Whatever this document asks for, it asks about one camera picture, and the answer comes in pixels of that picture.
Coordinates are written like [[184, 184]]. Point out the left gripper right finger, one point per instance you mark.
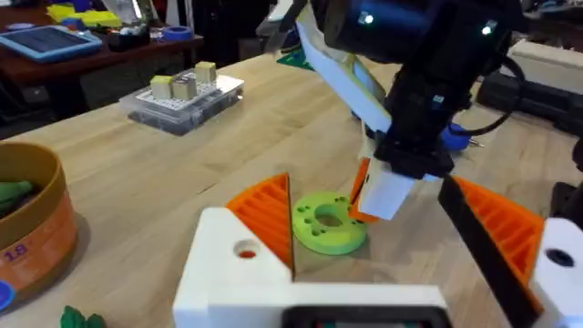
[[510, 237]]

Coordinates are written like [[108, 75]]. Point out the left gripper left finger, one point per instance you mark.
[[218, 255]]

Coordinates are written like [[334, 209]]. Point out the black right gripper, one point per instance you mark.
[[423, 91]]

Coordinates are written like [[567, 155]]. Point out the blue electric screwdriver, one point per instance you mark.
[[455, 139]]

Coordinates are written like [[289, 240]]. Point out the green vegetable toy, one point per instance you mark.
[[77, 319]]

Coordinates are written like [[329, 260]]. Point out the green disc with holes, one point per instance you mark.
[[332, 237]]

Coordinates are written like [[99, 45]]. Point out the pale upright wrist plate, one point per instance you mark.
[[341, 77]]

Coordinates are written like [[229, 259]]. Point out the long black case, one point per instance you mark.
[[528, 102]]

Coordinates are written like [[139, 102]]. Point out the clear box with blocks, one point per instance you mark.
[[182, 105]]

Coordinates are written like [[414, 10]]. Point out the green board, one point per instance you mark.
[[296, 59]]

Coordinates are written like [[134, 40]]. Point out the white long box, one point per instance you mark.
[[546, 64]]

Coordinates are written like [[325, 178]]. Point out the orange toy tub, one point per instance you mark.
[[41, 228]]

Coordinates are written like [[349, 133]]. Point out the blue round toy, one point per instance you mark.
[[4, 295]]

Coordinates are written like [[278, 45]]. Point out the blue tape roll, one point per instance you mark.
[[177, 33]]

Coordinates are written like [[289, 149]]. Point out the dark wooden side table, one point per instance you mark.
[[91, 61]]

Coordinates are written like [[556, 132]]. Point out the yellow heap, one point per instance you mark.
[[91, 17]]

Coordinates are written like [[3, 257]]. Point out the blue flat tray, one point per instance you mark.
[[50, 42]]

